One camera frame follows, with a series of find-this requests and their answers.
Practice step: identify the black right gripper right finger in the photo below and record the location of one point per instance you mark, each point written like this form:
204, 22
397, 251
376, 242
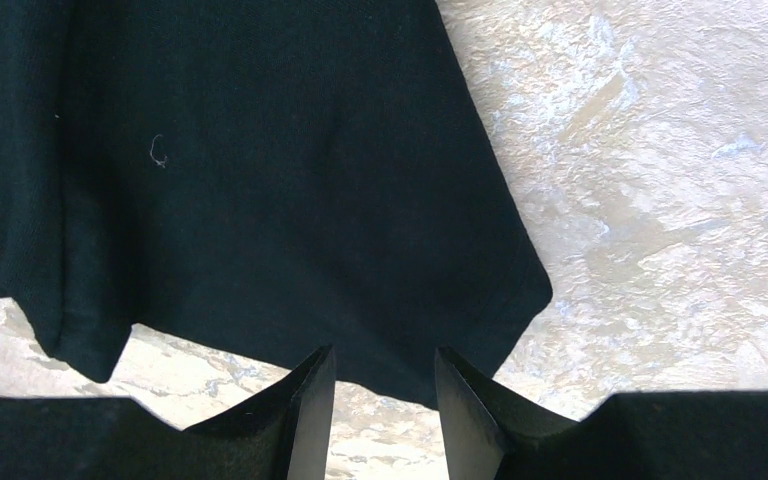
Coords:
491, 432

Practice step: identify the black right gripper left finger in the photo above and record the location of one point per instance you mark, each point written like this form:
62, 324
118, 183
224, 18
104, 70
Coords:
281, 432

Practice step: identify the black floral print t-shirt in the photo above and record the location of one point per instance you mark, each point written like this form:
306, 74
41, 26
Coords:
261, 177

